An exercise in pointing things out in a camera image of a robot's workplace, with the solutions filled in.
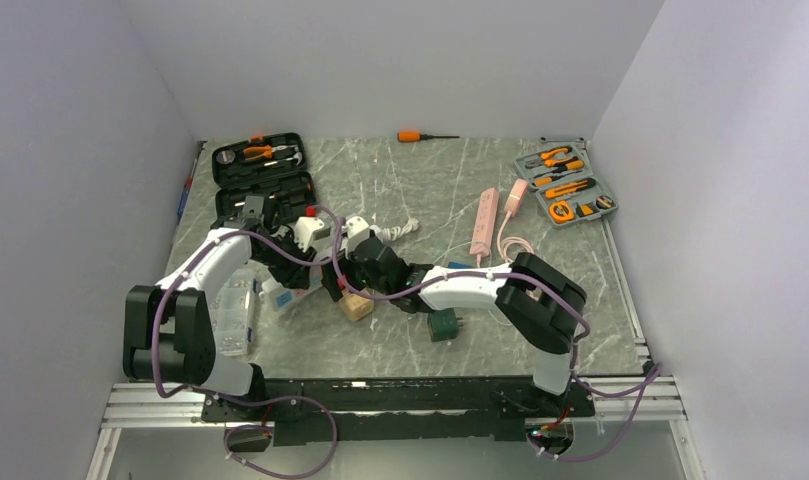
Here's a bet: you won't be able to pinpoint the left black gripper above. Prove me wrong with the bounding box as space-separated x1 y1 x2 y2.
254 230 317 290

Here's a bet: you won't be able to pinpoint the beige cube adapter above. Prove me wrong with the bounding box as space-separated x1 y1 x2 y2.
338 294 375 322

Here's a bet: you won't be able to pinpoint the black plastic tool case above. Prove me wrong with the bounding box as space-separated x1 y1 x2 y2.
211 132 317 230

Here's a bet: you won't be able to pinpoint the white multicolour power strip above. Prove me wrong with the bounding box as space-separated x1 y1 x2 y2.
260 233 332 311

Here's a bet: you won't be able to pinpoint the dark green cube adapter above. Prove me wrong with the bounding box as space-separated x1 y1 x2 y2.
426 308 464 342

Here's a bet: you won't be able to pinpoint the grey plastic tool case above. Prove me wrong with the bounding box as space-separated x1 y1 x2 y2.
513 140 619 228

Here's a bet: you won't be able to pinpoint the blue cube adapter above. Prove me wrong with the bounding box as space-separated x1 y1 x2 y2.
446 262 475 270

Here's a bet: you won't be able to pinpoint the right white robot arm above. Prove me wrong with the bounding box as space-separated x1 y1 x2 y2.
322 237 590 415

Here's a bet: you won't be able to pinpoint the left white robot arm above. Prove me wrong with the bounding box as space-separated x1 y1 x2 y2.
122 196 330 420

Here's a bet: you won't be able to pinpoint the clear plastic screw box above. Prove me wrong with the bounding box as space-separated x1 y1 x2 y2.
209 267 259 356

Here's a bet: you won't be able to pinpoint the loose orange screwdriver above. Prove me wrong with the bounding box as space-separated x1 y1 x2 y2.
396 131 459 143

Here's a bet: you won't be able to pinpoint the orange tape measure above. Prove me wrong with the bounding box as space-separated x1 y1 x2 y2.
548 201 575 225

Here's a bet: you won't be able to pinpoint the orange black combination pliers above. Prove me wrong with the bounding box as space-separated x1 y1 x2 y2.
524 146 576 169

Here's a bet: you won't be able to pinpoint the black hex key set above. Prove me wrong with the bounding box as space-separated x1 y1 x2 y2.
575 203 598 218

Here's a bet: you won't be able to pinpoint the orange black utility knife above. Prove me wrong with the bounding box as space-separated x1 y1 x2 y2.
544 178 597 200

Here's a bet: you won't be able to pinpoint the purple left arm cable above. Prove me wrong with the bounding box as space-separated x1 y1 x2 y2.
150 205 347 478

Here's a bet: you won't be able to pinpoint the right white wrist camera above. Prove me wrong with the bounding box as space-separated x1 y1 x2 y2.
344 215 372 255

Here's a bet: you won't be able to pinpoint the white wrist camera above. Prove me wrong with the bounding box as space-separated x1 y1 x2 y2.
344 215 372 255
293 206 331 252

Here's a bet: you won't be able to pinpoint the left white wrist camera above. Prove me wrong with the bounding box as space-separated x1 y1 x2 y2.
293 206 331 252

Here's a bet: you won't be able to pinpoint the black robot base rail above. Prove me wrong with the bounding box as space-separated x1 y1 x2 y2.
201 375 595 446

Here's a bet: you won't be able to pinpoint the orange handled screwdriver upper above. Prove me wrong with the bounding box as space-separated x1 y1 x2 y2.
532 160 585 188

